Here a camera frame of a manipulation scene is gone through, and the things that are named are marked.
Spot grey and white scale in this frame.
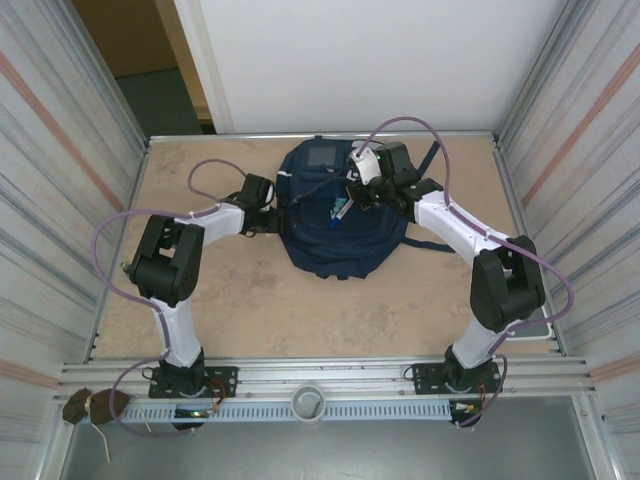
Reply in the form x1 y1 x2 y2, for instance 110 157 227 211
514 302 555 344

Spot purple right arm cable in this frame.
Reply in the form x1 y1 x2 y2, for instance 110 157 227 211
357 116 576 430

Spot thin beige string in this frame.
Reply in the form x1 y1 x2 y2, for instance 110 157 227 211
91 423 112 464

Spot translucent corrugated side panel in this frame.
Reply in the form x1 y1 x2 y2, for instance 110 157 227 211
494 0 640 480
0 0 150 480

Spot brown cloth bundle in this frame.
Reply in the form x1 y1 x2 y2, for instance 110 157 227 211
62 388 132 426

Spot navy blue backpack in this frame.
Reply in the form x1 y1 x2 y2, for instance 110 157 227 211
274 134 454 281

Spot wide aluminium mounting rail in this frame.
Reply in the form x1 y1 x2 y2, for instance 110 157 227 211
58 355 597 399

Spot white slotted cable duct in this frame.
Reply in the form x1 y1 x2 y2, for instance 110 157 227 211
122 402 451 424

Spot white door frame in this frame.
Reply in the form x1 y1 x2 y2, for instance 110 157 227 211
172 0 236 135

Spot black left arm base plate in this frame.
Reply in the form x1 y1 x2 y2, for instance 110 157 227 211
147 366 239 400

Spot grey round cup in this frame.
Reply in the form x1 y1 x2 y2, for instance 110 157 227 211
290 383 327 425

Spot small circuit board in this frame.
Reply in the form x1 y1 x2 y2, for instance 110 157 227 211
172 405 221 420

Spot thin aluminium table edge rail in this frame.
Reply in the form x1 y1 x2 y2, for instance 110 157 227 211
147 130 503 146

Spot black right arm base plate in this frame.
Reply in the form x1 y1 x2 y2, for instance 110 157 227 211
409 362 503 399

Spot white marker with blue cap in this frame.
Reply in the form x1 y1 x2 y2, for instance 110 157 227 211
327 198 354 231

